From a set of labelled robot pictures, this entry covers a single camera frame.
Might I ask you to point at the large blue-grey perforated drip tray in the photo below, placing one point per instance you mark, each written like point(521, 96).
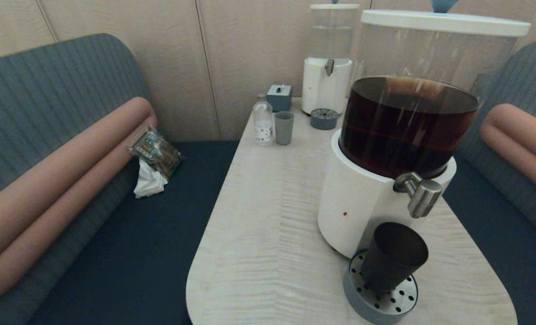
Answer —
point(358, 302)

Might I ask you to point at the clear plastic bottle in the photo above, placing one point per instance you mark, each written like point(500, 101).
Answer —
point(263, 127)

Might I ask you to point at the small blue-grey perforated drip tray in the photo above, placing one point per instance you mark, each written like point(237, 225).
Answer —
point(324, 120)

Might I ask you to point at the teal right bench sofa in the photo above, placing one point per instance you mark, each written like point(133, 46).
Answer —
point(534, 81)

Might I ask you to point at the pink bolster cushion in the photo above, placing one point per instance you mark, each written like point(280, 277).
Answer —
point(520, 140)
point(69, 167)

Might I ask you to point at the teal bench sofa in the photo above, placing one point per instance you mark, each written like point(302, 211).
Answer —
point(534, 81)
point(46, 90)

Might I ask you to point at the pink right bolster cushion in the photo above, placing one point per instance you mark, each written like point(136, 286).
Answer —
point(520, 140)

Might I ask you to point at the green snack packet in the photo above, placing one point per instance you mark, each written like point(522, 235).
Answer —
point(155, 152)

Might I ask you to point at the small clear water dispenser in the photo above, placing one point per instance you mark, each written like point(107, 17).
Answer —
point(324, 85)

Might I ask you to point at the crumpled white tissue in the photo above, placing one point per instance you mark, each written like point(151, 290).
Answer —
point(148, 183)

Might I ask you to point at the grey-blue cup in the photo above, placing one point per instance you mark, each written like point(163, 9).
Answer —
point(284, 129)

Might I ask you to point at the blue-grey tissue box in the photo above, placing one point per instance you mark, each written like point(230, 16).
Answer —
point(278, 98)

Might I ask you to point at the teal left bench sofa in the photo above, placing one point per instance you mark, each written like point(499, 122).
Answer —
point(46, 90)

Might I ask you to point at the pink left bolster cushion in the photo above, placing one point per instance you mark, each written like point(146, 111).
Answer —
point(69, 167)

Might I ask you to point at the black tapered cup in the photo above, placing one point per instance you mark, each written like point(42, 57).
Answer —
point(392, 257)

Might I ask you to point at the large dark tea dispenser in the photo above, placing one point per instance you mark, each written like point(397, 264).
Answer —
point(362, 198)

